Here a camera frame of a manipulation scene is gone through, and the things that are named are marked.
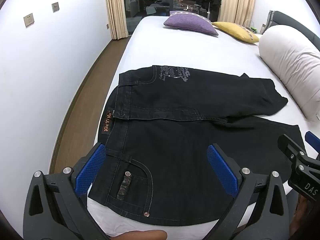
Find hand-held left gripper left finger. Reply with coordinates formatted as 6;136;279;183
23;142;110;240

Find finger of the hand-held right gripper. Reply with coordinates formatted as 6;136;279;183
305;131;320;153
278;134;308;160

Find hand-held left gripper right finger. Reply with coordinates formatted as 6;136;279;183
205;144;294;240

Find black denim pants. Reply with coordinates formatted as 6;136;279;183
88;65;307;227

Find person's left hand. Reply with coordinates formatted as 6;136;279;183
117;230;167;240

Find large white pillow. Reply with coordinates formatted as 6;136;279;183
258;25;320;122

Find dark grey headboard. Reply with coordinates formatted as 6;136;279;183
267;10;320;43

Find white bed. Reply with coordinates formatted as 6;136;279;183
49;15;320;240

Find yellow pillow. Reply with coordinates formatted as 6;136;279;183
211;22;260;43

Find beige curtain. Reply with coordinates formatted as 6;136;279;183
217;0;258;29
104;0;132;40

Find patterned purple pillow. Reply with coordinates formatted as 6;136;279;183
169;10;211;21

